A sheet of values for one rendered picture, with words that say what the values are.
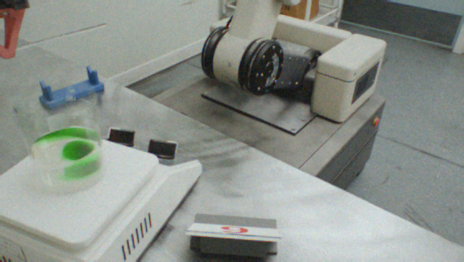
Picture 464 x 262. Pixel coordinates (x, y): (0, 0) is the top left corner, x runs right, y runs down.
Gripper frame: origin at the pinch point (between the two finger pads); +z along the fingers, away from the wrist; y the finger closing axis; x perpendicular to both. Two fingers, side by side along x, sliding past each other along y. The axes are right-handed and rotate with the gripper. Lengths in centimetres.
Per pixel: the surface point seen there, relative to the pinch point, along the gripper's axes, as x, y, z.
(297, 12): 186, -78, 53
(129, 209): -3.7, 35.2, 2.9
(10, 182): -10.2, 26.8, 1.0
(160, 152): 4.4, 28.8, 4.5
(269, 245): 6.5, 43.6, 9.5
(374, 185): 113, 19, 86
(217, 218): 5.4, 37.1, 9.5
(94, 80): 11.5, 1.2, 8.2
